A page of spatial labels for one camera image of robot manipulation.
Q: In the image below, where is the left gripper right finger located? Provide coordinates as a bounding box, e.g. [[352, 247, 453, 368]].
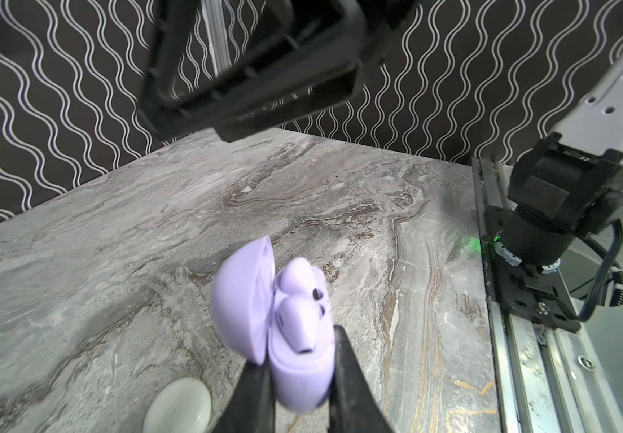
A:
[[328, 325, 392, 433]]

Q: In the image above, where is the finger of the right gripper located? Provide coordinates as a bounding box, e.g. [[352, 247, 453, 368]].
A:
[[137, 1, 367, 143]]

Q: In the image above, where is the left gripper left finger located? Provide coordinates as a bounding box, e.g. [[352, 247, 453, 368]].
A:
[[213, 361, 275, 433]]

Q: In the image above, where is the white earbud charging case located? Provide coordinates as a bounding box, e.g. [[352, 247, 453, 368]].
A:
[[142, 378, 212, 433]]

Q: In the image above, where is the purple earbud charging case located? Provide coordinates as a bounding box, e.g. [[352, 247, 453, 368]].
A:
[[210, 236, 336, 413]]

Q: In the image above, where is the purple earbud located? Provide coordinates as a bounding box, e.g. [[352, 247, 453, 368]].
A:
[[276, 294, 323, 354], [276, 257, 328, 301]]

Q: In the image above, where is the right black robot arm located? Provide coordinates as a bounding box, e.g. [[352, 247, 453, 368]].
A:
[[137, 1, 623, 265]]

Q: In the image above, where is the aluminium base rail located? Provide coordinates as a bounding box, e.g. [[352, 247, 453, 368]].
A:
[[472, 158, 623, 432]]

